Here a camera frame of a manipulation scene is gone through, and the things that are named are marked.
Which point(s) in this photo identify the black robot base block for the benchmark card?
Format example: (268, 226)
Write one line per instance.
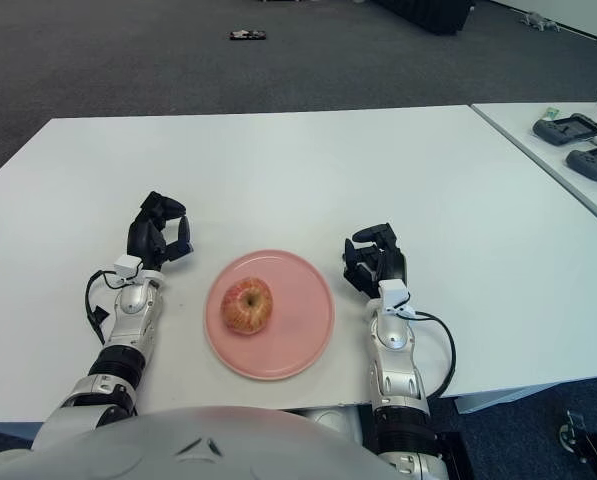
(458, 456)

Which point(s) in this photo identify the small dark flat floor object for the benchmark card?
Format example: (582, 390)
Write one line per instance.
(248, 35)

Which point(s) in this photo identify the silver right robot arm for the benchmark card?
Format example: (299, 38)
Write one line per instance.
(393, 370)

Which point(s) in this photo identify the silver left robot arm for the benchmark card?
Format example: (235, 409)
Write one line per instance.
(128, 320)

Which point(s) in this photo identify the black stand with caster wheel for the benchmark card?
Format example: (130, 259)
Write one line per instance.
(573, 435)

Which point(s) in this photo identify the small green white packet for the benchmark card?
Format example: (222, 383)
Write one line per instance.
(550, 112)

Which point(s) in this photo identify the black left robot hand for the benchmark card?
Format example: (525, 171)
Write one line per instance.
(145, 235)

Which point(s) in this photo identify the pink round plate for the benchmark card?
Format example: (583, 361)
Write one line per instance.
(303, 325)

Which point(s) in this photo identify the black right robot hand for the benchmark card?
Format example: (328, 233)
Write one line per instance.
(390, 260)

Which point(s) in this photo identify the grey handheld controller with screen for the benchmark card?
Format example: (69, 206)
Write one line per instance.
(555, 131)

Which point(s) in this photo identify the small grey quadruped toy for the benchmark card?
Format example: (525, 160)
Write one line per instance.
(537, 20)

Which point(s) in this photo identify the grey robot torso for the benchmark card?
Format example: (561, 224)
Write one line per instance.
(178, 445)

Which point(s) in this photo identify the black box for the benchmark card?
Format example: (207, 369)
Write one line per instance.
(428, 15)

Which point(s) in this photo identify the white table frame rail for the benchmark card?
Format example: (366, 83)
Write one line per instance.
(528, 397)

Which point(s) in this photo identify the red yellow apple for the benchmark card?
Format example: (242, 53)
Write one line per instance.
(247, 306)

